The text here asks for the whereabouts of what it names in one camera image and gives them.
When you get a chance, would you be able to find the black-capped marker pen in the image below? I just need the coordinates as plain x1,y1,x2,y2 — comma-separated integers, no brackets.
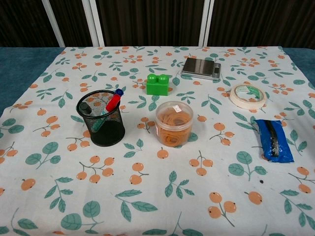
79,102,94,117

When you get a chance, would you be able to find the red-capped marker pen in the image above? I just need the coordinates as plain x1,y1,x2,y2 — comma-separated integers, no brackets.
92,94,122,131

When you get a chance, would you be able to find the black mesh pen holder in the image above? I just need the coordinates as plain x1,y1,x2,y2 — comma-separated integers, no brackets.
76,89,126,148

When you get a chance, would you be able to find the clear jar of rubber bands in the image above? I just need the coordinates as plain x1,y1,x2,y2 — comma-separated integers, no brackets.
155,100,194,148

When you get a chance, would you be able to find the green toy building block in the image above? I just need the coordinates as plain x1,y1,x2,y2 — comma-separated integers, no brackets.
145,73,169,96

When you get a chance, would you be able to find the floral orange-fruit tablecloth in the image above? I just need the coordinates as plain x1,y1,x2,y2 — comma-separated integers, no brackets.
0,46,315,236

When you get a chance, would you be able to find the silver digital pocket scale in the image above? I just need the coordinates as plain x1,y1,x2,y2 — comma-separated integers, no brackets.
180,58,222,81

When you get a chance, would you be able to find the cream masking tape roll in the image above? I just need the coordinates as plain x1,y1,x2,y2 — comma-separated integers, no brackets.
229,83,268,111

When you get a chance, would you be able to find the blue snack packet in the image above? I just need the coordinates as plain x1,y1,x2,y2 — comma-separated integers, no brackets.
253,118,295,164

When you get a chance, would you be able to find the white frame post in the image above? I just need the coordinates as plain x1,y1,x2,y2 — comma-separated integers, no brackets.
82,0,106,47
197,0,215,47
41,0,66,48

